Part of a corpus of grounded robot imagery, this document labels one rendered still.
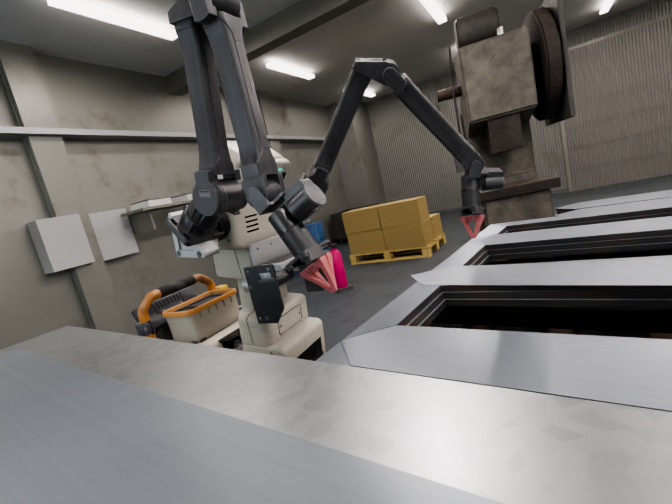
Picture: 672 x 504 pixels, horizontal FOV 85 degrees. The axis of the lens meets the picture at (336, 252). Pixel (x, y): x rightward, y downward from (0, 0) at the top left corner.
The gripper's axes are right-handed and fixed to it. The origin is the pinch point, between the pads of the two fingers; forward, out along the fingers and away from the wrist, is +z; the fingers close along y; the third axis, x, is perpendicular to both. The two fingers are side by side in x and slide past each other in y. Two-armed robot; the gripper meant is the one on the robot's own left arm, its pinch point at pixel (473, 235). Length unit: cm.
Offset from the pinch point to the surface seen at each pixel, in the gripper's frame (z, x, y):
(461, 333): 21, -12, -52
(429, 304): 18.3, 2.6, -32.6
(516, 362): 23, -23, -61
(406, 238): -21, 199, 358
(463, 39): -211, 72, 255
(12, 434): 17, -1, -116
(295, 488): 15, -25, -112
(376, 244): -16, 249, 357
